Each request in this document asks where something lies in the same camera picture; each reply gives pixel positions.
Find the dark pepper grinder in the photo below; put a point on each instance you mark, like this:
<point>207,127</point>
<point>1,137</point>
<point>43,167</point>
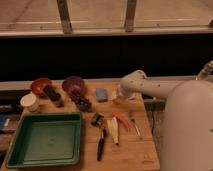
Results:
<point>53,96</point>

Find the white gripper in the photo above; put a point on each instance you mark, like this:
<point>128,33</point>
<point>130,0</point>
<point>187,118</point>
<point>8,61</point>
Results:
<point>121,93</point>

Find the small metal spoon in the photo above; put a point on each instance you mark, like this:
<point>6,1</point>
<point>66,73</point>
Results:
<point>136,127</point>

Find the purple bowl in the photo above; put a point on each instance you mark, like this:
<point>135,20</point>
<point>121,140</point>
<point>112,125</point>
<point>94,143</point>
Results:
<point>73,83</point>

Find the yellow apple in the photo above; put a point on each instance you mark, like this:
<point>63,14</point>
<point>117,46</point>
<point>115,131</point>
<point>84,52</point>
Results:
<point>113,96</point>

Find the white cup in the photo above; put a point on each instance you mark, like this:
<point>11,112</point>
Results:
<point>30,102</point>

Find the green plastic tray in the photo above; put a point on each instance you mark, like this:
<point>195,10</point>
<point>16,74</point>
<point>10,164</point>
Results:
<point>46,140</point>

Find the bunch of dark grapes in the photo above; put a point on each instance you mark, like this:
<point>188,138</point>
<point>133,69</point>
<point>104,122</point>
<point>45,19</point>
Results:
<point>81,102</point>

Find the orange carrot toy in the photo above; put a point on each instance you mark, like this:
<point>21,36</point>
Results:
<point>122,120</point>

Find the blue sponge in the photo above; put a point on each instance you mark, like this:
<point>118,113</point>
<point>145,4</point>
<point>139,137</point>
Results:
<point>102,95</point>

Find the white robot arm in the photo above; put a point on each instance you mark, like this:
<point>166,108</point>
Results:
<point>188,118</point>

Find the red bowl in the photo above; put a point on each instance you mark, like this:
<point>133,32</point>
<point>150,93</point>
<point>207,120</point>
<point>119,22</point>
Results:
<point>38,85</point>

